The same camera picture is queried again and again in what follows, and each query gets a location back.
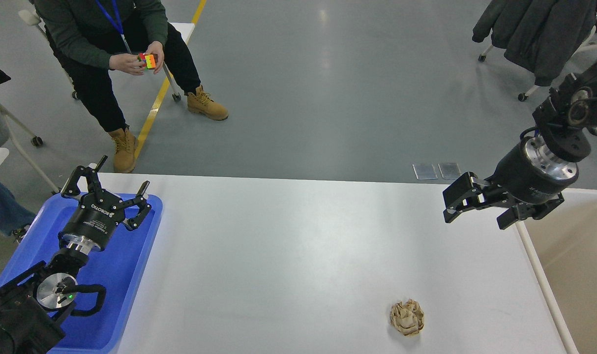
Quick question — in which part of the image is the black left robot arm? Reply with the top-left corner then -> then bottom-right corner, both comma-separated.
0,155 -> 152,354

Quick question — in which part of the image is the blue plastic tray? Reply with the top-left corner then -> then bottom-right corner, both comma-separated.
0,195 -> 163,354

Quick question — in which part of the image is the left metal floor plate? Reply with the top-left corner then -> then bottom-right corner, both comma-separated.
412,163 -> 438,180

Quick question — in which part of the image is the white rolling chair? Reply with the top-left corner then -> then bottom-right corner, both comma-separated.
478,25 -> 597,102
0,58 -> 60,195

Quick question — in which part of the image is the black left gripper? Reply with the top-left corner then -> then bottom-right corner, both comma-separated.
58,156 -> 152,252

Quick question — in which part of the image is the seated person green sweater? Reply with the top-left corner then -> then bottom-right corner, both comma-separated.
34,0 -> 229,173

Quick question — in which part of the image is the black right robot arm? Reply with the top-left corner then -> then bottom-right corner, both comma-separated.
443,60 -> 597,230

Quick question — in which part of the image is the brown paper ball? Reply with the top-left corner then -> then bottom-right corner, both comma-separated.
390,299 -> 425,337

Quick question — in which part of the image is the metal floor plate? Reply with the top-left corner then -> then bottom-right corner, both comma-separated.
438,163 -> 462,180
412,163 -> 438,180

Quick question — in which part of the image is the beige plastic bin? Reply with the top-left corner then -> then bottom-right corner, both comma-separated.
516,189 -> 597,354

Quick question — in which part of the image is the right metal floor plate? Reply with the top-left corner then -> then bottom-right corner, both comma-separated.
438,163 -> 462,180

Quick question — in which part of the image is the person in jeans left edge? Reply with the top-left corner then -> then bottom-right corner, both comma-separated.
0,181 -> 36,243

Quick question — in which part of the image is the white rolling chair left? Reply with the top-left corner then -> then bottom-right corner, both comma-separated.
0,58 -> 60,195

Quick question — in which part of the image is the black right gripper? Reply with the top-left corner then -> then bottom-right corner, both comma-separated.
443,137 -> 579,230

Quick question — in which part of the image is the white rolling chair right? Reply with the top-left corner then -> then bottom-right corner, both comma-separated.
478,25 -> 597,102

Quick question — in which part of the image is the colourful puzzle cube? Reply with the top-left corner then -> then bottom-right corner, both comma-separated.
137,53 -> 158,70

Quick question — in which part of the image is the dark jacket on chair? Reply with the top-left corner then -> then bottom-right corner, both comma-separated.
472,0 -> 597,87

